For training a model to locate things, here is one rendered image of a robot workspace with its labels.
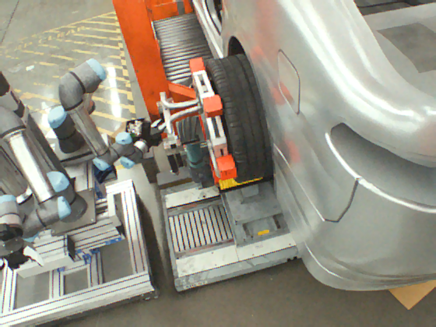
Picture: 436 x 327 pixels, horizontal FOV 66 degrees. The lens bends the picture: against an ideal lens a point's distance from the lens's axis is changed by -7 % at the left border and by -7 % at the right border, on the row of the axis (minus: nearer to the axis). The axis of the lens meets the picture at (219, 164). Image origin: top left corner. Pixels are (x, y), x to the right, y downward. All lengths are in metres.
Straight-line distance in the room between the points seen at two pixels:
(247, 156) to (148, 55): 0.81
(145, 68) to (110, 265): 1.19
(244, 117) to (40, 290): 1.61
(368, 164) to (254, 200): 1.50
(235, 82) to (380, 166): 0.91
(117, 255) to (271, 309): 0.98
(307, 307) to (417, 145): 1.59
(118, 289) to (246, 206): 0.92
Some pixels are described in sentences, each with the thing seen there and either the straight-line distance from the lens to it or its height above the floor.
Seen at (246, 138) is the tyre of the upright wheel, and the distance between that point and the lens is 1.58.
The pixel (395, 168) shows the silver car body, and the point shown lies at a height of 1.42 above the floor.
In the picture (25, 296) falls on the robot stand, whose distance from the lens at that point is 2.47.
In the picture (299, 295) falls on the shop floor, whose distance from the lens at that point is 2.23.
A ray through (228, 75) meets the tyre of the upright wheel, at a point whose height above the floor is 1.17.
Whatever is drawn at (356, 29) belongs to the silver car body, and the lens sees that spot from 0.88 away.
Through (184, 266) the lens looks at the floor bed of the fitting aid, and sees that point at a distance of 2.28.
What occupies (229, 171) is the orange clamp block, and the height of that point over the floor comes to 0.87.
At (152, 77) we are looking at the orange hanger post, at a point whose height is 0.99.
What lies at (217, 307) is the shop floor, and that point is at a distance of 2.22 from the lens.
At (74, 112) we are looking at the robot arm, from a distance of 1.66.
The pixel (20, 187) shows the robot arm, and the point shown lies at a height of 1.11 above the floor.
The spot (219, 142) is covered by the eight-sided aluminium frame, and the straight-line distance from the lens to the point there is 1.61.
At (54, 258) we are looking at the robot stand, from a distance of 1.80.
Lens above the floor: 2.07
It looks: 47 degrees down
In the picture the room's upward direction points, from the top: 10 degrees counter-clockwise
